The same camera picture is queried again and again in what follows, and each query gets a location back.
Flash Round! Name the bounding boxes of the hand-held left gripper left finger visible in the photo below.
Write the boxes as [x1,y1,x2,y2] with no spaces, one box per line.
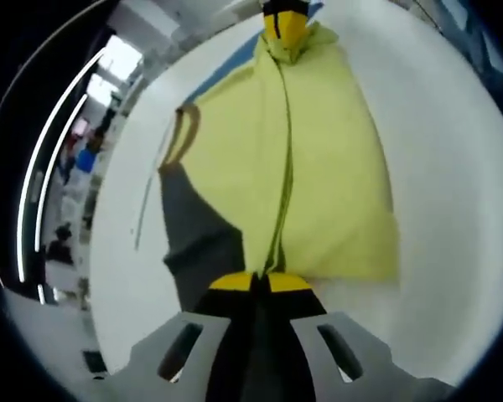
[91,271,262,402]

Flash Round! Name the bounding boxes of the blue crate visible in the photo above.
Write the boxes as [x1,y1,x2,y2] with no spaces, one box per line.
[75,148,97,173]

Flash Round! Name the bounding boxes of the yellow garment grey blue sleeves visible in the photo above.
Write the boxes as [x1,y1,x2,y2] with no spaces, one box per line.
[157,20,402,319]

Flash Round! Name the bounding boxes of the white ceiling light strip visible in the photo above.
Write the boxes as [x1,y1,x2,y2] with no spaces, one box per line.
[34,94,89,252]
[16,49,106,284]

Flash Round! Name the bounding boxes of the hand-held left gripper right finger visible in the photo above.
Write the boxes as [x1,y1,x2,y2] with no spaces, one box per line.
[267,272,454,402]

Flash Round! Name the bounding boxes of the black box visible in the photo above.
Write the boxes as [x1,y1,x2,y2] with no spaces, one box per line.
[83,350,108,374]

